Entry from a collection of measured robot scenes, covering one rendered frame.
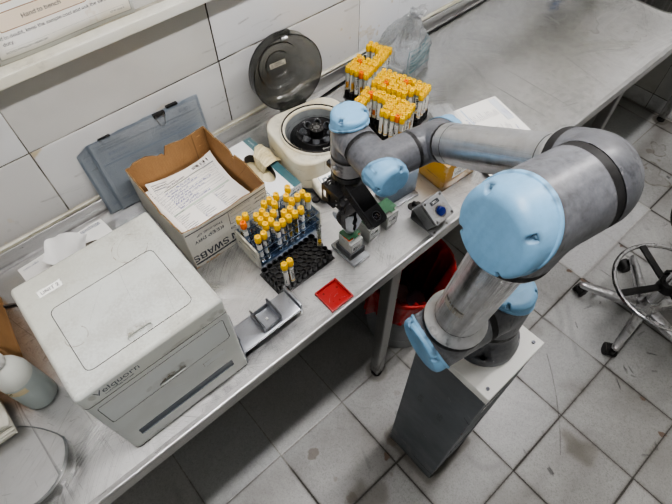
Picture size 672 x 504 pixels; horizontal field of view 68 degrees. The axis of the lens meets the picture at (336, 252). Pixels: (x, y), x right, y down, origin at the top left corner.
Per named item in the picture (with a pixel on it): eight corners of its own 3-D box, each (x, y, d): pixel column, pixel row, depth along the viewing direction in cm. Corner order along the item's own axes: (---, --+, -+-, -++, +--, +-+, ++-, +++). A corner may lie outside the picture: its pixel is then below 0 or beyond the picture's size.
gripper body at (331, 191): (345, 184, 119) (345, 147, 109) (370, 205, 115) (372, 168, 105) (321, 201, 116) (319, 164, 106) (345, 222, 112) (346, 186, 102)
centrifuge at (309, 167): (312, 211, 137) (309, 180, 127) (262, 147, 151) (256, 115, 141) (383, 176, 144) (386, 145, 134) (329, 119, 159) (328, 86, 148)
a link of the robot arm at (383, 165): (429, 154, 88) (395, 118, 94) (376, 177, 85) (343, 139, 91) (423, 184, 95) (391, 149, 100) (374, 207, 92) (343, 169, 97)
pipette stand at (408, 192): (391, 211, 137) (394, 187, 129) (375, 196, 140) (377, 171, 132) (418, 195, 140) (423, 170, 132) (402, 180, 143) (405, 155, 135)
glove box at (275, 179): (273, 218, 136) (269, 195, 128) (224, 171, 146) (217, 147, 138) (308, 196, 140) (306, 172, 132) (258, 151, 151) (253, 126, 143)
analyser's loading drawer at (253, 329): (231, 366, 110) (227, 357, 105) (214, 345, 113) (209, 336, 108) (303, 311, 117) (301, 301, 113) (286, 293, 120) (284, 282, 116)
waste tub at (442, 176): (441, 192, 141) (448, 167, 132) (409, 165, 147) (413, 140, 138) (474, 171, 145) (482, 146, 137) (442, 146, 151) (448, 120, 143)
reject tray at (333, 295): (332, 313, 119) (332, 311, 119) (314, 294, 122) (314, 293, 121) (353, 296, 122) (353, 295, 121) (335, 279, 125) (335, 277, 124)
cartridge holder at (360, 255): (354, 268, 126) (354, 261, 123) (331, 247, 130) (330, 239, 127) (369, 257, 128) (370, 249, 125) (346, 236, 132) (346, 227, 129)
